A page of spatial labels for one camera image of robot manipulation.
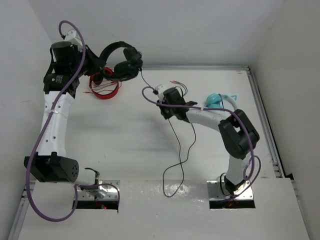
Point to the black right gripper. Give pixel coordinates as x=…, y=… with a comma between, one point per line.
x=166, y=114

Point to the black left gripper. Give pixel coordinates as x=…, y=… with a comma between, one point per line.
x=96, y=64

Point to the black over-ear headphones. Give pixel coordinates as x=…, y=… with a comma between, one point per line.
x=125, y=70

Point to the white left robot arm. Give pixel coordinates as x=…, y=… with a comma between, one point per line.
x=48, y=161

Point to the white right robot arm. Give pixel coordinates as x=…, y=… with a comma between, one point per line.
x=222, y=114

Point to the red headphones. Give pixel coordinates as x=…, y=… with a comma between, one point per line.
x=101, y=88

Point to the teal cat-ear headphones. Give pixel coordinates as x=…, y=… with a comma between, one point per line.
x=217, y=100

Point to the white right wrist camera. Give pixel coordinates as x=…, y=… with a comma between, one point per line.
x=159, y=91

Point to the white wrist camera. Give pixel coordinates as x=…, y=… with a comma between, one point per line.
x=159, y=91
x=73, y=37

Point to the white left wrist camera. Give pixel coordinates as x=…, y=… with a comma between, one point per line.
x=73, y=37

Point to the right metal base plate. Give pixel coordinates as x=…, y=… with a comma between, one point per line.
x=218, y=192

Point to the metal base plate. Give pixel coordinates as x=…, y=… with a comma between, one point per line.
x=108, y=190
x=218, y=192

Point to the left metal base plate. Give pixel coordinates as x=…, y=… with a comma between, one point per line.
x=108, y=190

